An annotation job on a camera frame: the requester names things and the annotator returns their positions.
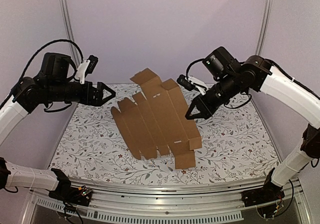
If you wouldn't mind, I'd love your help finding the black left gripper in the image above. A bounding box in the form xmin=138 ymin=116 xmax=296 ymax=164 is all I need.
xmin=46 ymin=79 xmax=116 ymax=106

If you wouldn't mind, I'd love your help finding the brown cardboard box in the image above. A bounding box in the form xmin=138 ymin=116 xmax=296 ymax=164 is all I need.
xmin=110 ymin=68 xmax=202 ymax=170

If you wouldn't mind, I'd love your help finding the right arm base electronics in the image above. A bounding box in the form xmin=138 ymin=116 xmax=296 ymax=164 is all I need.
xmin=241 ymin=168 xmax=285 ymax=219

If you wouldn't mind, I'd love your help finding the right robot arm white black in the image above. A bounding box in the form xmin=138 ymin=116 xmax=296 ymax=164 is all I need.
xmin=185 ymin=46 xmax=320 ymax=202

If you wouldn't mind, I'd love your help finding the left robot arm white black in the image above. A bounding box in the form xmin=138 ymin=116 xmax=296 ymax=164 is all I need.
xmin=0 ymin=52 xmax=116 ymax=201

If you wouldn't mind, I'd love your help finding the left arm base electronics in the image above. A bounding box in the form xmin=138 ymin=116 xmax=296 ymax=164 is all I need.
xmin=48 ymin=168 xmax=93 ymax=207

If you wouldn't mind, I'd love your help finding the floral patterned table mat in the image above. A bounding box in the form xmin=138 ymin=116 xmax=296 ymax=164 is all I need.
xmin=50 ymin=83 xmax=280 ymax=186

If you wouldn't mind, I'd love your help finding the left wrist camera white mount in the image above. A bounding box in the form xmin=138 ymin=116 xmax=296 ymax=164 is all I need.
xmin=74 ymin=55 xmax=99 ymax=85

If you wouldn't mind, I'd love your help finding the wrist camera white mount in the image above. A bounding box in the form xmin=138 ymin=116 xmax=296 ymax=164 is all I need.
xmin=176 ymin=74 xmax=209 ymax=95
xmin=74 ymin=55 xmax=99 ymax=85

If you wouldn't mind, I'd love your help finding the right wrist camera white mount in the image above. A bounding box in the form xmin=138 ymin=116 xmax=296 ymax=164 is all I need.
xmin=176 ymin=74 xmax=209 ymax=95

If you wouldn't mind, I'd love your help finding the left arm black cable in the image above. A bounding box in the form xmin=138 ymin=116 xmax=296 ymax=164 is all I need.
xmin=7 ymin=39 xmax=85 ymax=102

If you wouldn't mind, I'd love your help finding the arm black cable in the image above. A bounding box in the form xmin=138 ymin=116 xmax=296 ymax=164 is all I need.
xmin=184 ymin=57 xmax=320 ymax=107
xmin=7 ymin=39 xmax=85 ymax=102

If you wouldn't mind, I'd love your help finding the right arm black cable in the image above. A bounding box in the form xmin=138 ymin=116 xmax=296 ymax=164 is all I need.
xmin=184 ymin=57 xmax=320 ymax=107

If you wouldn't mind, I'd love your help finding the aluminium front rail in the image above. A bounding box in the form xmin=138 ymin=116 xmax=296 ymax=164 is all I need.
xmin=21 ymin=178 xmax=313 ymax=224

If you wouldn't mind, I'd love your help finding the left aluminium frame post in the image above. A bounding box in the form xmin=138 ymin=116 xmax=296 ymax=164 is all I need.
xmin=59 ymin=0 xmax=80 ymax=66

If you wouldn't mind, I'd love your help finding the aluminium frame post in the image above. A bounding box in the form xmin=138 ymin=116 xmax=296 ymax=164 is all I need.
xmin=255 ymin=0 xmax=273 ymax=56
xmin=59 ymin=0 xmax=80 ymax=66

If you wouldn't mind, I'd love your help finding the right aluminium frame post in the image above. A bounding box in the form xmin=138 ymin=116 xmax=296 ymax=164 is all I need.
xmin=255 ymin=0 xmax=273 ymax=56

